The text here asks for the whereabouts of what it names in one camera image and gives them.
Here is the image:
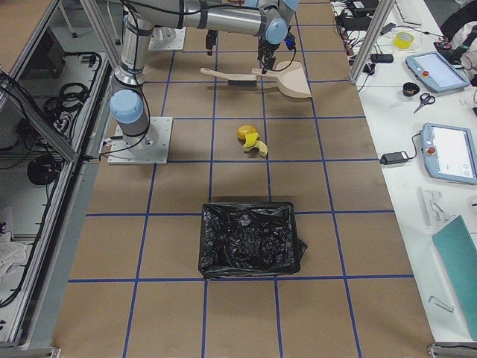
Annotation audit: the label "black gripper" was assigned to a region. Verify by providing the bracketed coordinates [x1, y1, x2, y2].
[257, 37, 278, 73]
[205, 30, 218, 56]

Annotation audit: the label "beige hand brush black bristles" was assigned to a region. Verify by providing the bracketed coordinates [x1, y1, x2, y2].
[200, 68, 257, 87]

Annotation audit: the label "yellow toy food slice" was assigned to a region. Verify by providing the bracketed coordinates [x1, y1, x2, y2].
[243, 132, 259, 148]

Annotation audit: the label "beige crescent toy food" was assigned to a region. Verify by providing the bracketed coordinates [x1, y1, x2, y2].
[243, 140, 268, 157]

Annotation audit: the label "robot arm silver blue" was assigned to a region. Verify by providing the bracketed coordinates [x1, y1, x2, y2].
[110, 1, 298, 151]
[200, 1, 298, 61]

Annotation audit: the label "bin with black trash bag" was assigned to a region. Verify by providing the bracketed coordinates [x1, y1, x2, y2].
[198, 202, 307, 279]

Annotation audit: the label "yellow tape roll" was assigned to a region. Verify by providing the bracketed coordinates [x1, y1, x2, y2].
[393, 31, 414, 50]

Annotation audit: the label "small black bowl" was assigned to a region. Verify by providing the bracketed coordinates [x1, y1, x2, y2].
[402, 82, 420, 97]

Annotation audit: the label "black power adapter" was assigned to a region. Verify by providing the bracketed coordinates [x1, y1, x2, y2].
[379, 151, 410, 165]

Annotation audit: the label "teach pendant far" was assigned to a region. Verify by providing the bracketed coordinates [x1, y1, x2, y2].
[405, 51, 470, 92]

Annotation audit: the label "teach pendant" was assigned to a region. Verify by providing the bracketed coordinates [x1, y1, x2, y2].
[420, 123, 476, 185]
[405, 51, 470, 92]

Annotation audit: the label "black scissors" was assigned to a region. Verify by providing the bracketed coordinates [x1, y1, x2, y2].
[413, 92, 436, 114]

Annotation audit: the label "teach pendant near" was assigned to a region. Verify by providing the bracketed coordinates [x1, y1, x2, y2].
[420, 123, 476, 185]

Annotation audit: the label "teal folder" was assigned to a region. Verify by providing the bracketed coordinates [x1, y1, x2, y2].
[432, 216, 476, 341]

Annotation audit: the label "white cloth rag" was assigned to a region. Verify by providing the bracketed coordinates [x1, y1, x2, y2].
[1, 232, 27, 280]

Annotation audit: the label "allen key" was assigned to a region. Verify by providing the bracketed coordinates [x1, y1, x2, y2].
[428, 295, 455, 313]

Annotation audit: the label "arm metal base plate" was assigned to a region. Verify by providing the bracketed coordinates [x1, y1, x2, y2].
[107, 116, 173, 165]
[148, 27, 186, 52]

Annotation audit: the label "aluminium frame post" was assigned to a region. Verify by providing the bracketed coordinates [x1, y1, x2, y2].
[349, 0, 395, 84]

